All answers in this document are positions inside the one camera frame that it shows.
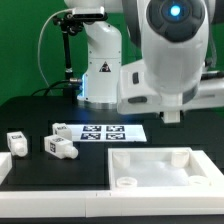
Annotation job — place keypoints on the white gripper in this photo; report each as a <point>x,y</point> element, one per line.
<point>207,94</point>

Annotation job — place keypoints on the white square table top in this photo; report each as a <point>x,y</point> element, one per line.
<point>144,168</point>

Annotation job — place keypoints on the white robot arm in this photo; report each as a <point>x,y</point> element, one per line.
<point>173,36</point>

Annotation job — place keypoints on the white sheet with tags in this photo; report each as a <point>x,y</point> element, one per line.
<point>107,133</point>

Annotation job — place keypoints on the white obstacle fence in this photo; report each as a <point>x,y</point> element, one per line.
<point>46,204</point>

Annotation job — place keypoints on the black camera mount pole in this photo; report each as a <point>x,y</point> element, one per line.
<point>69,27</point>

